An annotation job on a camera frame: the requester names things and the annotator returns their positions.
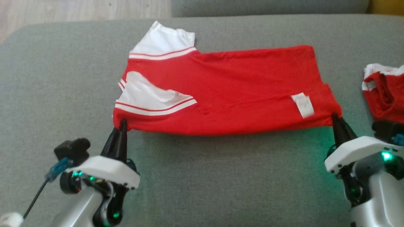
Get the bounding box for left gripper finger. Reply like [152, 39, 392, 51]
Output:
[100, 119, 124, 162]
[120, 119, 128, 163]

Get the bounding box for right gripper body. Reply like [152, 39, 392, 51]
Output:
[324, 136, 404, 177]

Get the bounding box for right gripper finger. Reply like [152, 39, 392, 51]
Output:
[331, 113, 345, 148]
[337, 118, 359, 146]

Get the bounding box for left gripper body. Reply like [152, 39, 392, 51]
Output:
[59, 155, 141, 194]

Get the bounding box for red shorts with white stripe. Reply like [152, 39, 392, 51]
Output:
[361, 63, 404, 125]

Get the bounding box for red jersey with number 23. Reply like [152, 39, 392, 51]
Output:
[112, 20, 343, 137]

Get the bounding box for yellow sofa back cushion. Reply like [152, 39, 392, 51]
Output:
[367, 0, 404, 16]

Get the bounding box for grey sofa seat cushion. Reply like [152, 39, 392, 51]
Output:
[171, 0, 370, 18]

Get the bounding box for left blue-plug camera cable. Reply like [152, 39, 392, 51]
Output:
[23, 157, 74, 220]

